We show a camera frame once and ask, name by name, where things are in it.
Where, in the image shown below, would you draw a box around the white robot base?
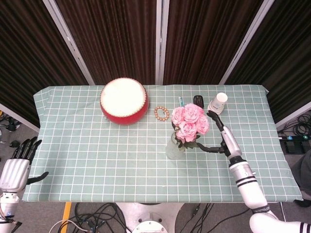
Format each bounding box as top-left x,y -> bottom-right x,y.
116,202 -> 184,233

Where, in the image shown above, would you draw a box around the red drum white skin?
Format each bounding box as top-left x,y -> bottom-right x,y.
100,77 -> 148,126

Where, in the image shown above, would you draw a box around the wooden bead bracelet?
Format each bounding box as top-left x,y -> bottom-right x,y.
154,106 -> 170,121

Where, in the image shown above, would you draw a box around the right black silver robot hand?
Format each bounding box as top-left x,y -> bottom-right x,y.
196,110 -> 243,158

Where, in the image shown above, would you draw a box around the black red small device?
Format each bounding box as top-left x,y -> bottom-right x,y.
192,95 -> 204,109

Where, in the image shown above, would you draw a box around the grey partition frame post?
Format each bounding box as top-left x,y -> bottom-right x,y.
42,0 -> 95,85
155,0 -> 170,85
218,0 -> 276,85

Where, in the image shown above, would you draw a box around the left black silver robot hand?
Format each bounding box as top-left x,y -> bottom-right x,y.
0,136 -> 49,194

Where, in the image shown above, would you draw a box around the pink rose bouquet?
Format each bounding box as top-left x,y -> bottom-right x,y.
171,103 -> 210,150

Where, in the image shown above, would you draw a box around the textured clear glass vase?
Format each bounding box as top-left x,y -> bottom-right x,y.
166,132 -> 187,160

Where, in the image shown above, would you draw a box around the black floor cable bundle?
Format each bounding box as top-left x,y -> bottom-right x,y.
177,203 -> 251,233
278,113 -> 311,136
0,109 -> 22,149
48,202 -> 131,233

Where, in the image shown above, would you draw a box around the green checked tablecloth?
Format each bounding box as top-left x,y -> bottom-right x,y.
21,84 -> 304,203

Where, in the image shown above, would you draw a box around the black box green labels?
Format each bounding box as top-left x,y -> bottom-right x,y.
279,135 -> 311,154

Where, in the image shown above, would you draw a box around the stack of paper cups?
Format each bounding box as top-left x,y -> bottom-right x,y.
207,92 -> 228,116

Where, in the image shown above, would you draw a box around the dark ribbed partition panel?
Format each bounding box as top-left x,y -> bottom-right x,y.
0,0 -> 89,127
55,0 -> 157,85
163,0 -> 264,85
225,0 -> 311,123

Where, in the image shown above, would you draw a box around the white floor cable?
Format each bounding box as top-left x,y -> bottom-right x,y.
48,219 -> 88,233

